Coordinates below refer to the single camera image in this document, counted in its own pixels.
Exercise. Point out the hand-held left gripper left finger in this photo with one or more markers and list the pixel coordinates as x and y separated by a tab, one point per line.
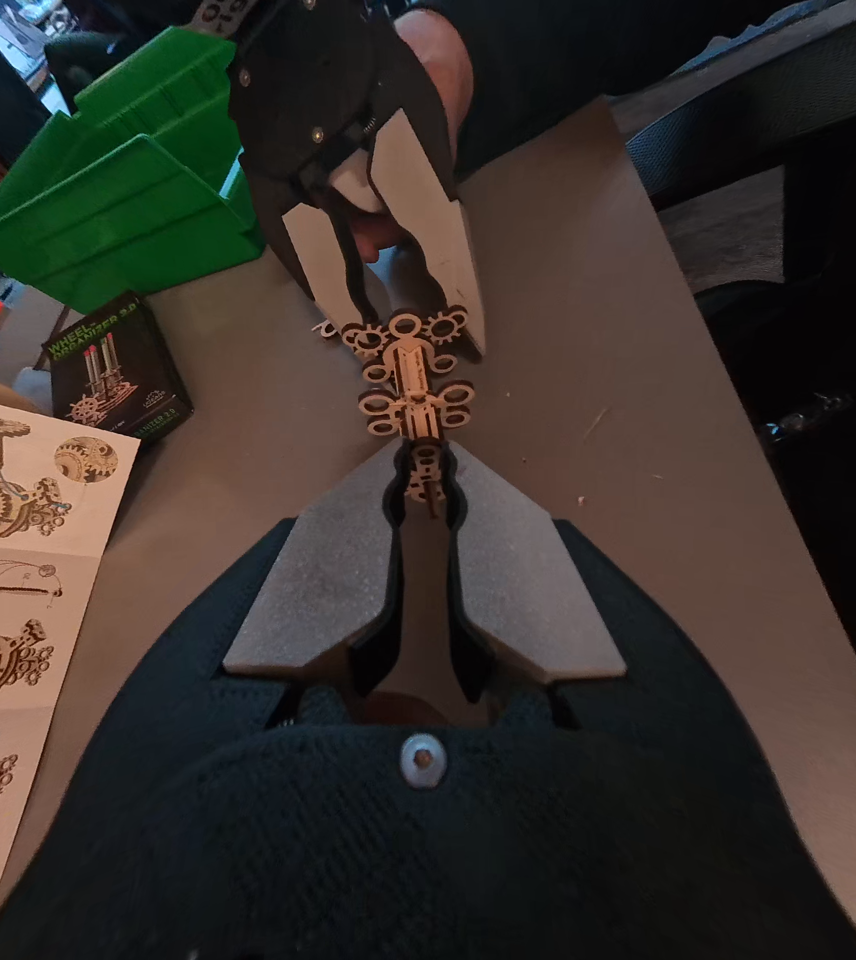
315	592

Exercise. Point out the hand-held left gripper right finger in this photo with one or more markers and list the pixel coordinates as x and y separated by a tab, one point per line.
533	592

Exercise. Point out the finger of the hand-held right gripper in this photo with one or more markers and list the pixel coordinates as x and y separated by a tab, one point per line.
428	202
319	255

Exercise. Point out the wooden gear model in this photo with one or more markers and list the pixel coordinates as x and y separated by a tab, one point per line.
413	375

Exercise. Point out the black model kit box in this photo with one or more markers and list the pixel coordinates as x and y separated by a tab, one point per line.
120	375

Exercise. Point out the person's right hand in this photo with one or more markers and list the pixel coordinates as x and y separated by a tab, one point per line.
443	60

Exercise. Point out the green plastic bin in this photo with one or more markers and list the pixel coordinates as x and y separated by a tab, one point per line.
98	225
165	82

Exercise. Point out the paper instruction sheet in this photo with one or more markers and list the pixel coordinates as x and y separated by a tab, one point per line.
23	600

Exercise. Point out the grey mesh office chair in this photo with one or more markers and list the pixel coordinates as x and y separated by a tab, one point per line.
735	135

